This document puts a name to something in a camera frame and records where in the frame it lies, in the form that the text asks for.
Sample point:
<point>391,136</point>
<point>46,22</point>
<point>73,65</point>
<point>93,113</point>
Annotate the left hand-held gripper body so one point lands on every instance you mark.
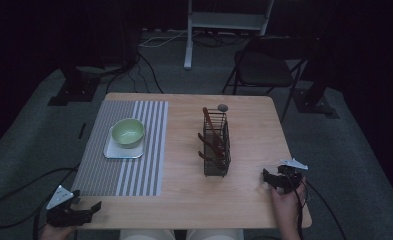
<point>61,210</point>

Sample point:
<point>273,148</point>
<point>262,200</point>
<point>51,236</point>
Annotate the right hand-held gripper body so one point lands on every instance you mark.
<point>290,176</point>

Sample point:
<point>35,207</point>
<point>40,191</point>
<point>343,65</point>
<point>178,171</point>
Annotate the person's left hand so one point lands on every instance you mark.
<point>55,232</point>

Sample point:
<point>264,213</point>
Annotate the person's right hand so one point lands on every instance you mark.
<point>287,203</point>

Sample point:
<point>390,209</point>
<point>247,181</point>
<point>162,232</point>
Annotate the grey striped placemat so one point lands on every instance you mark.
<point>124,173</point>

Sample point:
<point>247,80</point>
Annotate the white square plate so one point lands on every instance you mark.
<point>122,153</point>

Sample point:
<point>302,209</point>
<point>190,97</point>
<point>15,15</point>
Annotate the brown wooden spoon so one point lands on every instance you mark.
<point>204,138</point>
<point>204,155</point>

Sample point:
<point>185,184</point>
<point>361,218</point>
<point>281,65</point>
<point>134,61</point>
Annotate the long brown wooden utensil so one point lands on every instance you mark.
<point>213,131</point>

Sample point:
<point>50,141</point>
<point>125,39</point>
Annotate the small black floor object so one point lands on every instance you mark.
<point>81,131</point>

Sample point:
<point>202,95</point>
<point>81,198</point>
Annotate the black stand base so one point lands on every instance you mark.
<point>317,103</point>
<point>74,88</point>

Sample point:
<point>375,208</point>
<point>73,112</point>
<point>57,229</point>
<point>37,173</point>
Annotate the green bowl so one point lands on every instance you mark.
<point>128,133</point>

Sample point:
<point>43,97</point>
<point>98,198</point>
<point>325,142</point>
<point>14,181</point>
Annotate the grey-headed spoon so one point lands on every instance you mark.
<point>222,107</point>

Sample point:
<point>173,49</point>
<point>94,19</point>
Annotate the black folding chair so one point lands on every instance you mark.
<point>264,70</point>

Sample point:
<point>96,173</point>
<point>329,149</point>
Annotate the white metal stand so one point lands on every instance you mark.
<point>224,20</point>

